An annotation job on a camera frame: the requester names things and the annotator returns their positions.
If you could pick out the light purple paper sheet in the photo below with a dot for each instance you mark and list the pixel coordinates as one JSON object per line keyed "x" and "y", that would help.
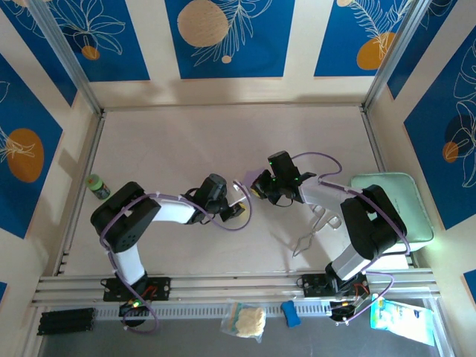
{"x": 253, "y": 175}

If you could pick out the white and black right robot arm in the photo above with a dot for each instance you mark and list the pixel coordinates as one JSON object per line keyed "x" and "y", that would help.
{"x": 346, "y": 262}

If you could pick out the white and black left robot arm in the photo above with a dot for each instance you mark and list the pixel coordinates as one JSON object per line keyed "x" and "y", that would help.
{"x": 128, "y": 260}

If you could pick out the clear bag with beige sponge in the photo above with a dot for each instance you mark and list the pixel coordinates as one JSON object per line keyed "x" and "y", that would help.
{"x": 247, "y": 321}

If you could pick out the small blue sponge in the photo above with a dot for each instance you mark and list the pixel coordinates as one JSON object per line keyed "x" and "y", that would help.
{"x": 291, "y": 314}

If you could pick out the small green-lidded jar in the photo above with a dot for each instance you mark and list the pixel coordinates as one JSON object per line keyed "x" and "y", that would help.
{"x": 97, "y": 187}

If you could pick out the mint green zip case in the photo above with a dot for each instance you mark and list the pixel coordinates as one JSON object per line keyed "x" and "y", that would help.
{"x": 413, "y": 208}

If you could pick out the blue and white wipes pack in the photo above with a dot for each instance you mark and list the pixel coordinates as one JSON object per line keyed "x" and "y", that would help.
{"x": 403, "y": 321}

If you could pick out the black ribbed block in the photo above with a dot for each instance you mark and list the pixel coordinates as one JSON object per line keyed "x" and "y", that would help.
{"x": 67, "y": 321}

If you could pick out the aluminium frame rail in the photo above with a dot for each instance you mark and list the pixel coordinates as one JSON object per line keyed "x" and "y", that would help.
{"x": 241, "y": 284}

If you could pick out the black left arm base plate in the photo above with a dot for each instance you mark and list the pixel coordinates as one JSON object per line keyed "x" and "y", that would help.
{"x": 160, "y": 288}

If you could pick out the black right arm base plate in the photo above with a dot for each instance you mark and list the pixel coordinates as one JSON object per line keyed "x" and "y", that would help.
{"x": 312, "y": 285}

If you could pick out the blue floral wall poster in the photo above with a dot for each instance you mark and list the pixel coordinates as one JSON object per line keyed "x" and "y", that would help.
{"x": 122, "y": 67}
{"x": 439, "y": 178}
{"x": 22, "y": 111}
{"x": 342, "y": 37}
{"x": 230, "y": 67}

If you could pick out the aluminium corner post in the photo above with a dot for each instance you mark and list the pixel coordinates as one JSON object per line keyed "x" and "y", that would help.
{"x": 67, "y": 56}
{"x": 394, "y": 56}

